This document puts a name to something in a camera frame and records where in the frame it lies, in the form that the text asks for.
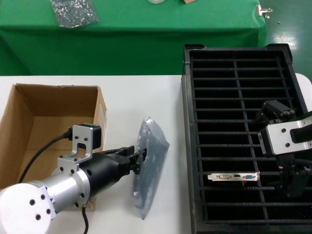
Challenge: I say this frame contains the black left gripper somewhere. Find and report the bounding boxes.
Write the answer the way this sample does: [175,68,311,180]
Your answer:
[79,145,148,194]

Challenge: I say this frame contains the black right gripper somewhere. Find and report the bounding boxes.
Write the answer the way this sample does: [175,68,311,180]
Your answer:
[254,99,312,198]

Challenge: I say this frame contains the translucent grey anti-static bag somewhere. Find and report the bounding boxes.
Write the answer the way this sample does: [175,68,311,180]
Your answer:
[133,117,171,220]

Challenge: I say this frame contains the graphics card with metal bracket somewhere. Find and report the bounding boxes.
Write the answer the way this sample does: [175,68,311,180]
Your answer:
[207,172,260,182]

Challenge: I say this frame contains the black slotted plastic container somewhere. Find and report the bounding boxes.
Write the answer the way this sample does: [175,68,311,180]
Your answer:
[181,43,312,234]

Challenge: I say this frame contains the open brown cardboard box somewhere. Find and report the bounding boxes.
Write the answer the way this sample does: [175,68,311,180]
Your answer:
[0,83,108,211]

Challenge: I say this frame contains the green cloth covered table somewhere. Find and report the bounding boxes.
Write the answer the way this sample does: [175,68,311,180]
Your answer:
[0,0,268,76]

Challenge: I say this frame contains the silver metal binder clip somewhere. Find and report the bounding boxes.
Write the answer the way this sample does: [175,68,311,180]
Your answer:
[255,4,273,20]

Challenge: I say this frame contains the crumpled silver anti-static bag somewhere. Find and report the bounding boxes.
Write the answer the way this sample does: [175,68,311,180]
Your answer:
[50,0,100,29]

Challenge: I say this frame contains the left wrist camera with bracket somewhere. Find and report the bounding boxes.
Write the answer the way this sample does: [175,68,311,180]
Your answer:
[58,124,102,176]

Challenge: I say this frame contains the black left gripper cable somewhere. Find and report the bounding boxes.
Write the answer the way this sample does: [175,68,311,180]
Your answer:
[81,202,91,234]

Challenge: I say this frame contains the black left camera cable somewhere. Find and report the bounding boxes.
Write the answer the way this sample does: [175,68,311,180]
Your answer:
[18,131,74,183]

